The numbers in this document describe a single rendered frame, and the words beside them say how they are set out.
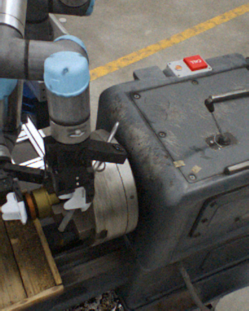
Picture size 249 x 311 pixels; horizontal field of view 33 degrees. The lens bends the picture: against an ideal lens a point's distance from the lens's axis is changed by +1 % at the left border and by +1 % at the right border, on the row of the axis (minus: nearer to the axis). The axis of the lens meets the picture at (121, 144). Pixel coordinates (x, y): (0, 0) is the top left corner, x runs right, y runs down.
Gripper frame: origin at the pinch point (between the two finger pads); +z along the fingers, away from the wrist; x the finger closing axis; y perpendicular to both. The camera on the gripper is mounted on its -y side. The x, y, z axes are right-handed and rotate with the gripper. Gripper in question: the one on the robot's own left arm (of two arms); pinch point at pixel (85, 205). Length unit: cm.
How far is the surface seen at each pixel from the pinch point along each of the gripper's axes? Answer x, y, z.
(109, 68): -208, -104, 86
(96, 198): -8.2, -6.2, 8.2
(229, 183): 3.0, -38.4, 6.3
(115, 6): -286, -147, 69
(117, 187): -8.8, -12.3, 7.4
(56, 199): -18.9, 1.3, 15.0
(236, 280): -7, -64, 76
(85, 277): -10.4, -2.8, 41.5
